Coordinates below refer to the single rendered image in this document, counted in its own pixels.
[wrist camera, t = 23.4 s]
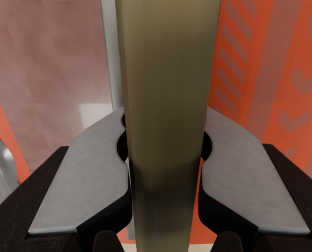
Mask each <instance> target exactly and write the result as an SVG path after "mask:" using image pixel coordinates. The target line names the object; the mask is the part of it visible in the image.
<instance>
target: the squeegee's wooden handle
mask: <svg viewBox="0 0 312 252"><path fill-rule="evenodd" d="M221 1H222V0H115V8H116V20H117V31H118V43H119V54H120V66H121V77H122V89H123V101H124V112H125V124H126V135H127V147H128V158H129V170H130V181H131V193H132V204H133V216H134V227H135V239H136V250H137V252H188V249H189V241H190V234H191V226H192V219H193V211H194V204H195V196H196V189H197V181H198V174H199V166H200V159H201V151H202V144H203V136H204V129H205V121H206V114H207V106H208V99H209V91H210V84H211V76H212V69H213V61H214V54H215V46H216V39H217V31H218V24H219V16H220V9H221Z"/></svg>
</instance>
